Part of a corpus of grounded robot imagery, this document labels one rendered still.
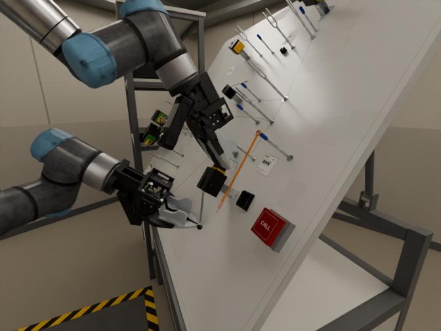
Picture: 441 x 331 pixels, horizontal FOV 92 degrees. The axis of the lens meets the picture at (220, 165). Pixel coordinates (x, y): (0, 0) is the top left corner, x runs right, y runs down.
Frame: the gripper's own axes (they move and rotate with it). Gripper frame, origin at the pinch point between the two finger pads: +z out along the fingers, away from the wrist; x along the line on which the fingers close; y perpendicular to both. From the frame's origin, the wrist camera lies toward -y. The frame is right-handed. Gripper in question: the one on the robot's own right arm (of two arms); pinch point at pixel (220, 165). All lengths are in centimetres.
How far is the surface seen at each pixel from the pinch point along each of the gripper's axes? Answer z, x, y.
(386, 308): 52, -23, 12
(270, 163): 3.9, -7.4, 8.2
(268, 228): 6.1, -18.7, -4.7
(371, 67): -5.9, -20.0, 29.2
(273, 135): 0.8, -3.6, 14.7
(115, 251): 76, 157, -78
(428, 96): 87, 38, 205
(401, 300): 55, -24, 18
